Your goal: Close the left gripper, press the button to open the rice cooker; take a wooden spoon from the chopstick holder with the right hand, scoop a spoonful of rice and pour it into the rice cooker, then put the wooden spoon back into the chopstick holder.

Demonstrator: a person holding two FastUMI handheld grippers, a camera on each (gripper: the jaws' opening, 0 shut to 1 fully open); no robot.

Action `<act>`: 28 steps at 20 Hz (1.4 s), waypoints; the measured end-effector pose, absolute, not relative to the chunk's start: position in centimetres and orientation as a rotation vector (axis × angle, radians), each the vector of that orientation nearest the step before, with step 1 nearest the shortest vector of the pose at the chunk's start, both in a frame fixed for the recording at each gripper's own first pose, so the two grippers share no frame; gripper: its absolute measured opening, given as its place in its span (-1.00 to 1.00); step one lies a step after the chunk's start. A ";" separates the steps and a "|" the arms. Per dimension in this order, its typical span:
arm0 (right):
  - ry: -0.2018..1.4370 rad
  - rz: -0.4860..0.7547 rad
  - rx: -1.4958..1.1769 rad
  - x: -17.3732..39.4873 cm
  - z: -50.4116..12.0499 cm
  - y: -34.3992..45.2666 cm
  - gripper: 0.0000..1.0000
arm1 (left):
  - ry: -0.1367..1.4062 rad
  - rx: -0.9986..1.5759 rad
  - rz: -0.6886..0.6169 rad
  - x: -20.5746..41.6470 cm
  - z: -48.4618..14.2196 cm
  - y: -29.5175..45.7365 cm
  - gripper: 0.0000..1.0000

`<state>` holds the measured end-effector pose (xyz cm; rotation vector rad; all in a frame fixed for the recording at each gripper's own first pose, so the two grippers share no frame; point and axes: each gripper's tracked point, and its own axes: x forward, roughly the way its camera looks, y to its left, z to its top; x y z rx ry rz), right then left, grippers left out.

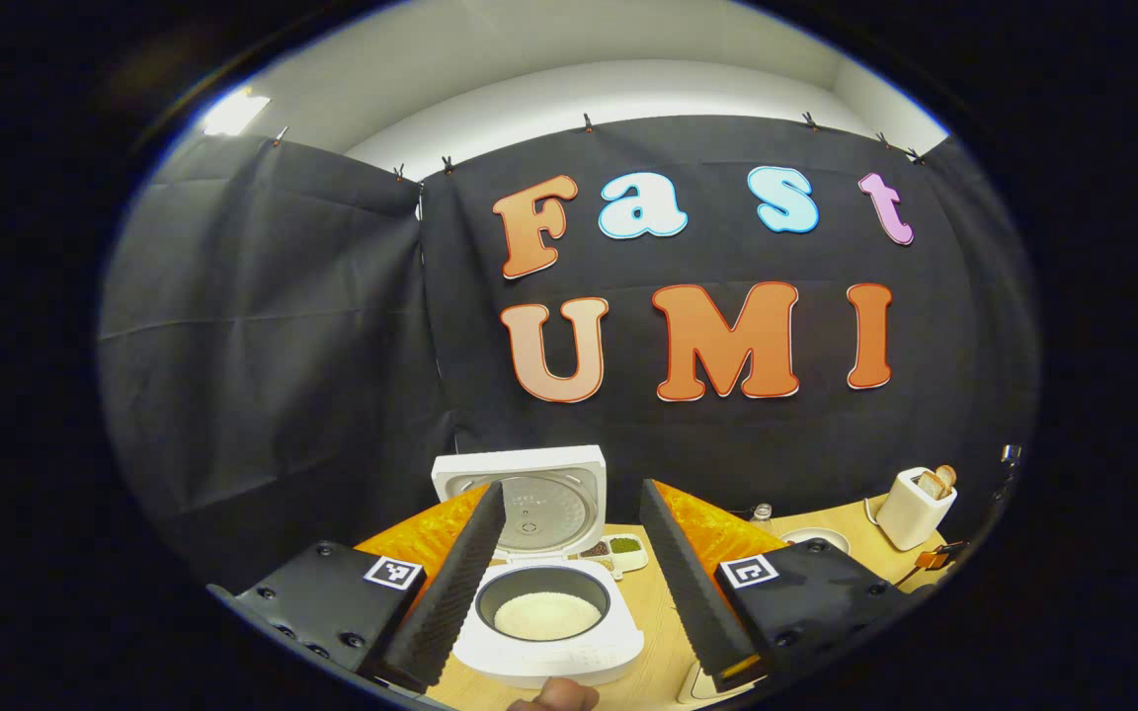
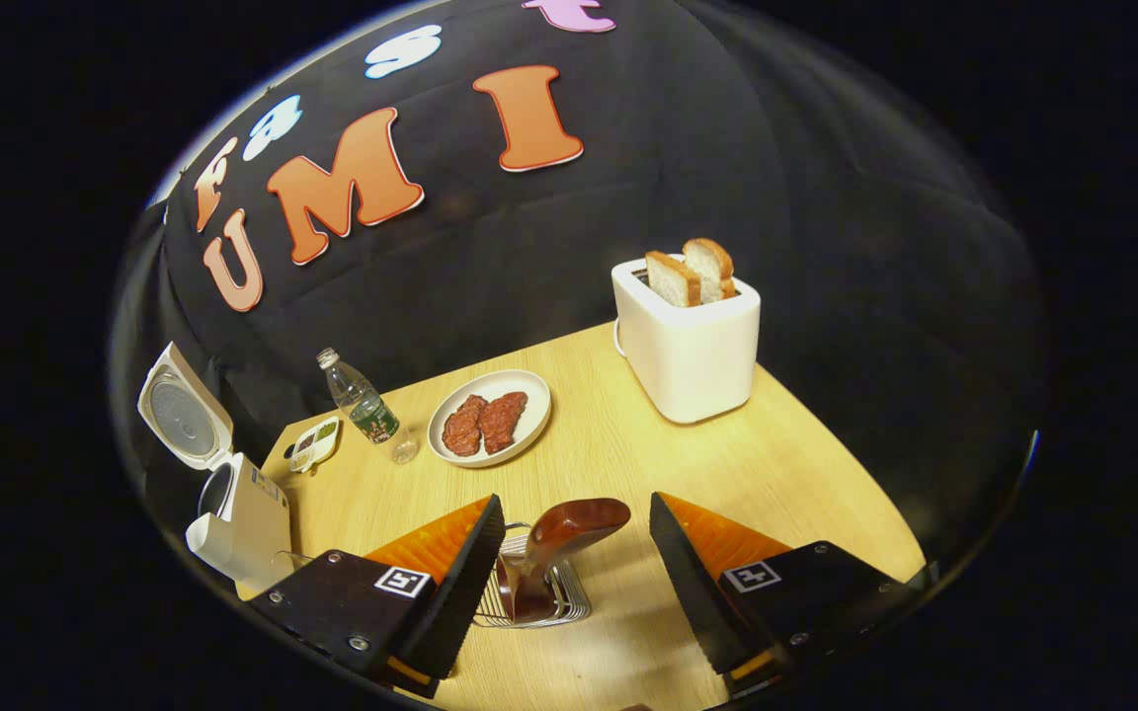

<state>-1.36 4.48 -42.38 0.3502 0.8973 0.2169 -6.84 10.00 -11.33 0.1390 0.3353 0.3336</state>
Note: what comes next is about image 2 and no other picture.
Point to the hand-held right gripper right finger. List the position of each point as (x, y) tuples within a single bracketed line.
[(697, 592)]

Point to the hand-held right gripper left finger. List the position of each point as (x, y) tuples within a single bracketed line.
[(460, 592)]

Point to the dark brown wooden spoon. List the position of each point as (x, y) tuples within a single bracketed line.
[(569, 523)]

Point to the white rice cooker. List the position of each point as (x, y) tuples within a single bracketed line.
[(253, 523)]

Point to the white divided dish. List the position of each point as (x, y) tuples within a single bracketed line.
[(315, 456)]

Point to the clear plastic water bottle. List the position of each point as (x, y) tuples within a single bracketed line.
[(366, 410)]

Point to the white round plate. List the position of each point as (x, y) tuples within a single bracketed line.
[(529, 395)]

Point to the dark red beans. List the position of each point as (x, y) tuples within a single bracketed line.
[(307, 444)]

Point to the white toaster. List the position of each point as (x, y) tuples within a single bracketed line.
[(692, 355)]

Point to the toasted bread slice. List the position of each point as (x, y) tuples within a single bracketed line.
[(712, 262), (673, 281)]

